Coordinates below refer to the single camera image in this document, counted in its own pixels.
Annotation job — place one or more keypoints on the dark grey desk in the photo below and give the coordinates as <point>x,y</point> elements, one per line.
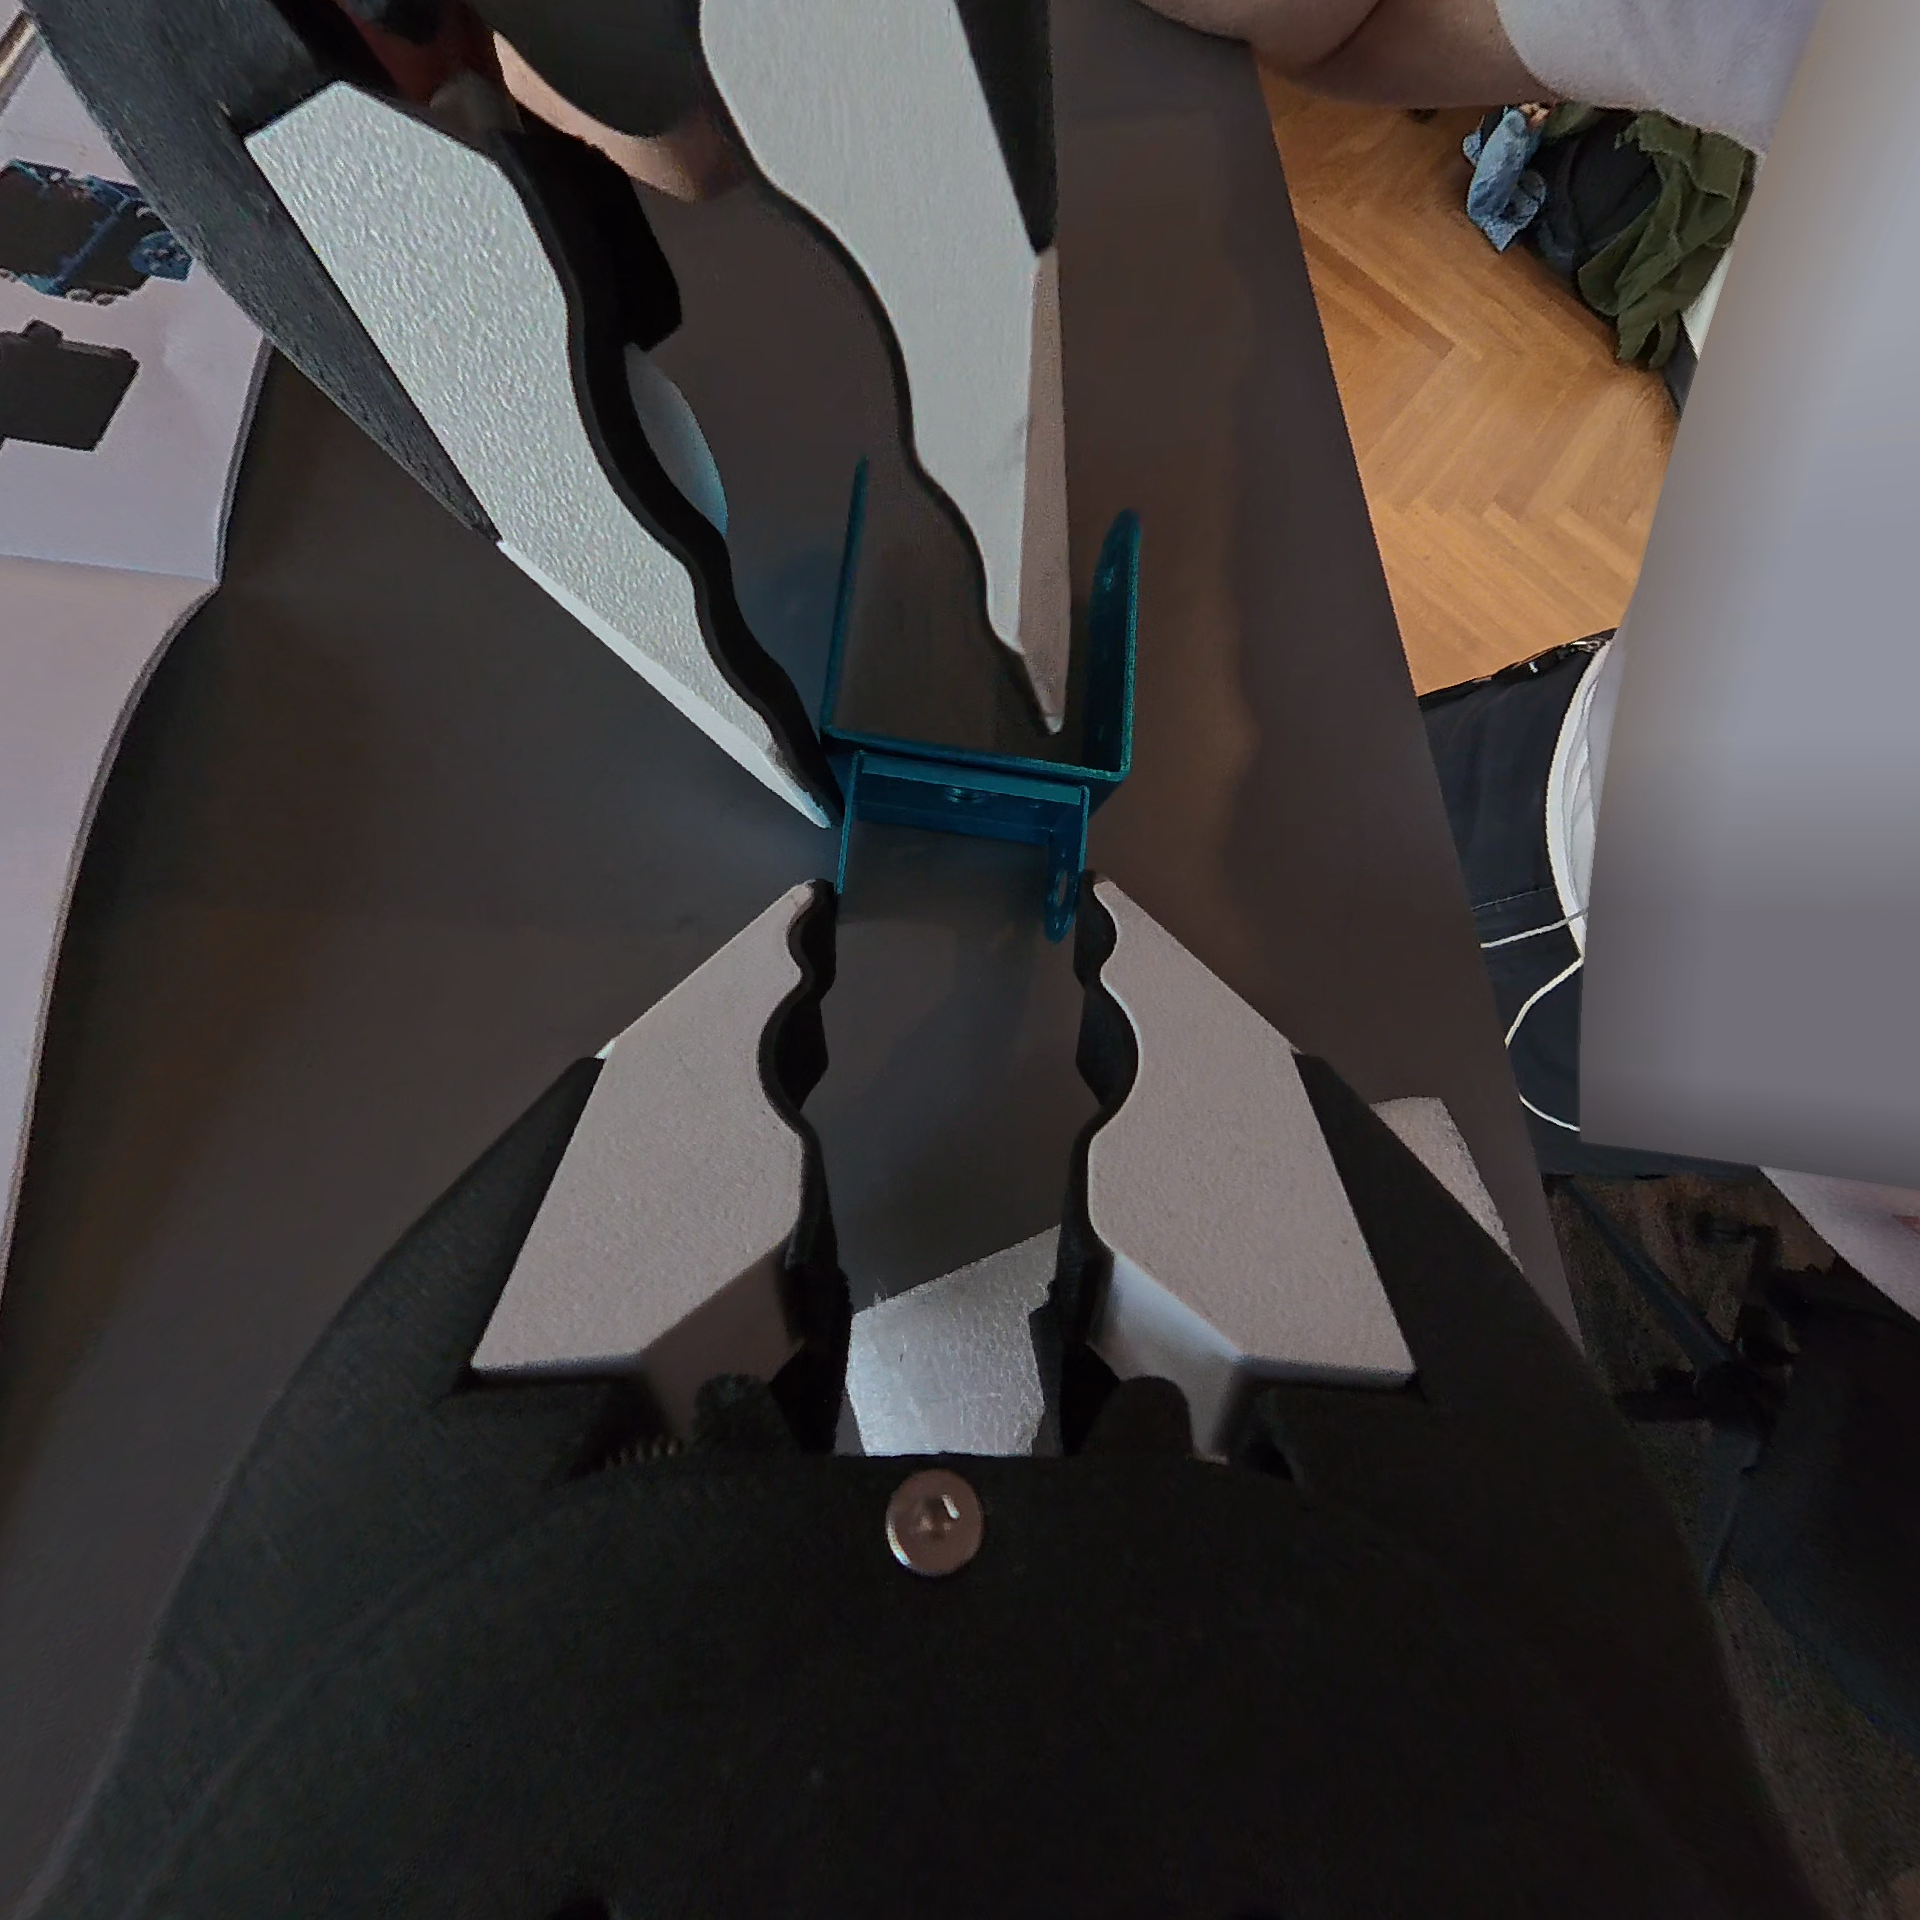
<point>376,750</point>

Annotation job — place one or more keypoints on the printed instruction manual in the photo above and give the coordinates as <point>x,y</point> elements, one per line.
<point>90,481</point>

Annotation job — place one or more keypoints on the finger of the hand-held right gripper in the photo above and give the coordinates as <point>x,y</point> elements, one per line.
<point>451,330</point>
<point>902,150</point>

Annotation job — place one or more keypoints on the large blue metal U bracket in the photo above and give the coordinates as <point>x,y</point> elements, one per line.
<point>1110,661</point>

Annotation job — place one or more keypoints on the white foam square with hole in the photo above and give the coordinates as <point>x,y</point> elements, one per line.
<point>945,1350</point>

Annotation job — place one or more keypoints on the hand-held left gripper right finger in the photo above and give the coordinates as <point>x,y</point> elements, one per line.
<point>1243,1200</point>

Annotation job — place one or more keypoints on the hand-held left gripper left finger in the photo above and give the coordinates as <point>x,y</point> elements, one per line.
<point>661,1200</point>

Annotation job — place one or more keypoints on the blue denim cloth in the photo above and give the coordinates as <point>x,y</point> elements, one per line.
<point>1507,173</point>

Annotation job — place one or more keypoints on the green cloth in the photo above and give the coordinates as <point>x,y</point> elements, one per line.
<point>1673,240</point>

